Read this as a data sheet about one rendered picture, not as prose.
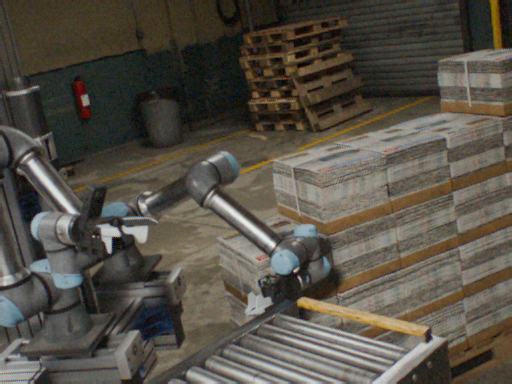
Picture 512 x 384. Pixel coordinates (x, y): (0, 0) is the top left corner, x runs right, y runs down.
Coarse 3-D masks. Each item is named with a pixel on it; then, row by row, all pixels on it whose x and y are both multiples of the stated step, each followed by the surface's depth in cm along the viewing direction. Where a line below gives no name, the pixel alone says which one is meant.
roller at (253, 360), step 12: (228, 348) 182; (240, 348) 181; (240, 360) 178; (252, 360) 175; (264, 360) 173; (276, 360) 172; (264, 372) 172; (276, 372) 169; (288, 372) 166; (300, 372) 164; (312, 372) 163
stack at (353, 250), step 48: (480, 192) 273; (240, 240) 256; (288, 240) 247; (336, 240) 245; (384, 240) 256; (432, 240) 266; (480, 240) 277; (240, 288) 255; (384, 288) 258; (432, 288) 270; (384, 336) 262
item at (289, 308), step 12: (288, 300) 205; (264, 312) 199; (276, 312) 198; (288, 312) 200; (252, 324) 193; (228, 336) 189; (240, 336) 188; (204, 348) 184; (216, 348) 183; (192, 360) 179; (204, 360) 179; (168, 372) 175; (180, 372) 174
